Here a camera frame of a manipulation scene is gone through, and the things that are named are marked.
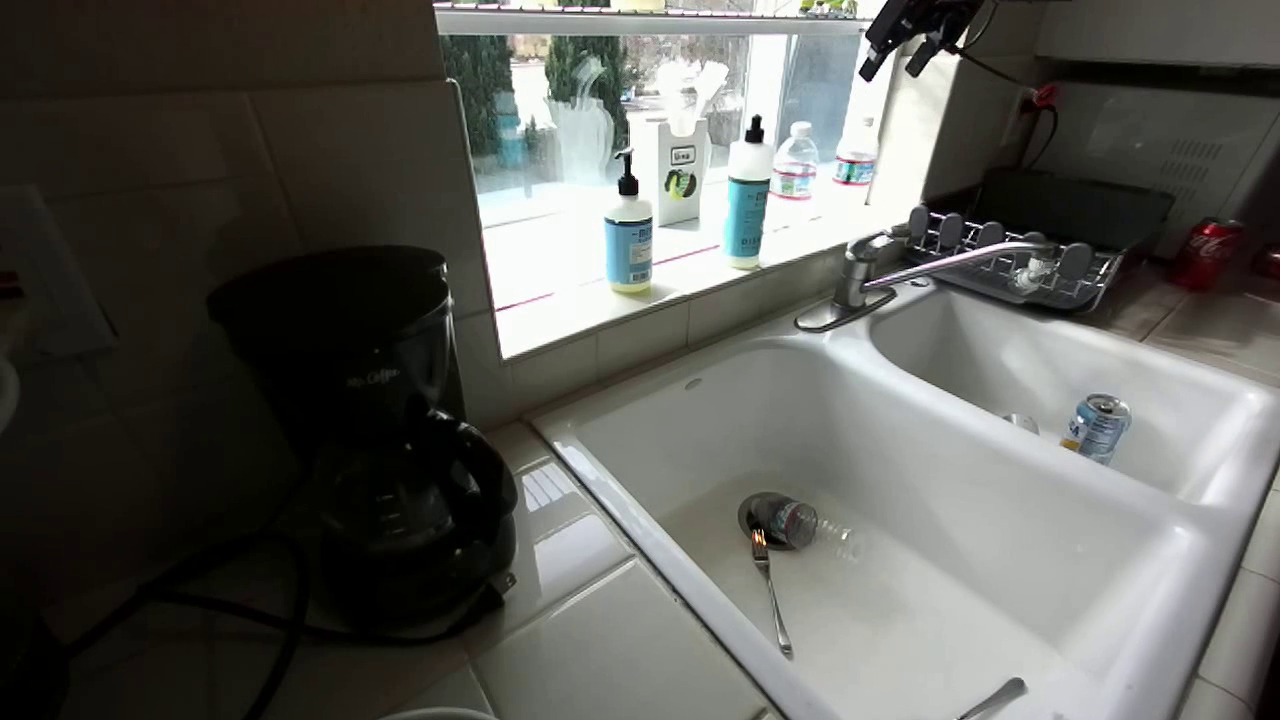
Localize metal utensil handle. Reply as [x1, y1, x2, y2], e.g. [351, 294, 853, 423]
[957, 673, 1031, 720]

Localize white carton with green print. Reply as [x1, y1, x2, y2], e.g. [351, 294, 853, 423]
[629, 91, 711, 234]

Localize metal sink drain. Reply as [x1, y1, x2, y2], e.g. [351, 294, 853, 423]
[735, 489, 825, 554]

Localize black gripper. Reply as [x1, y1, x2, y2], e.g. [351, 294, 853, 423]
[856, 0, 990, 86]

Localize small blue pump soap bottle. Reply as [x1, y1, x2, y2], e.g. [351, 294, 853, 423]
[601, 148, 658, 300]

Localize black drip coffee maker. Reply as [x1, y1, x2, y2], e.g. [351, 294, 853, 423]
[205, 242, 523, 641]

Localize thin black wall cable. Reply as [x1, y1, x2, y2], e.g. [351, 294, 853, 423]
[1012, 79, 1068, 176]

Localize white bowl rim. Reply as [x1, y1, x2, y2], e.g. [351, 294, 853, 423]
[375, 702, 504, 720]

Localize metal spoon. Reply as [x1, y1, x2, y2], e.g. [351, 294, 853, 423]
[745, 524, 798, 664]

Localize blue drink can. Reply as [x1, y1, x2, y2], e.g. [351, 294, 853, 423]
[1060, 387, 1134, 467]

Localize red round object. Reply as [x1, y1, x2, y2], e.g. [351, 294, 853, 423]
[1172, 218, 1255, 295]

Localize black power cable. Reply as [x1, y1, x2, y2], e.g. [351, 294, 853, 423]
[65, 524, 510, 720]

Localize white window frame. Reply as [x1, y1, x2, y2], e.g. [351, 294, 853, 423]
[431, 0, 912, 366]

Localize tall teal label soap bottle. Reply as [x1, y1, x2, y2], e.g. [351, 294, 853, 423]
[721, 111, 774, 272]

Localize glass carafe with black handle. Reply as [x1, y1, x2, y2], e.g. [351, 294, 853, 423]
[312, 406, 523, 632]

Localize grey plastic drying rack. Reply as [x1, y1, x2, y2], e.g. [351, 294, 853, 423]
[882, 199, 1125, 315]

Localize black drying mat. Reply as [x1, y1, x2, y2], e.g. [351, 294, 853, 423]
[933, 163, 1177, 255]

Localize chrome sink faucet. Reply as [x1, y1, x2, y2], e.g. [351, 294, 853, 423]
[790, 229, 1073, 335]

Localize white double basin sink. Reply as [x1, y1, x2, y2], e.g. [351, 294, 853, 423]
[526, 272, 1280, 720]

